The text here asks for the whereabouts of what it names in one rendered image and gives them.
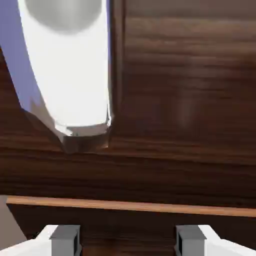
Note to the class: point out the dark wood cabinet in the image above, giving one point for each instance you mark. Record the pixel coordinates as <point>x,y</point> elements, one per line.
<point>128,226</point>

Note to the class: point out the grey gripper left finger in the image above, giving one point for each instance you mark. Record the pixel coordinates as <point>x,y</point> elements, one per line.
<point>62,242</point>

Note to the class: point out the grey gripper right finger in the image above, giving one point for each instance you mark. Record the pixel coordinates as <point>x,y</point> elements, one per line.
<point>190,242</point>

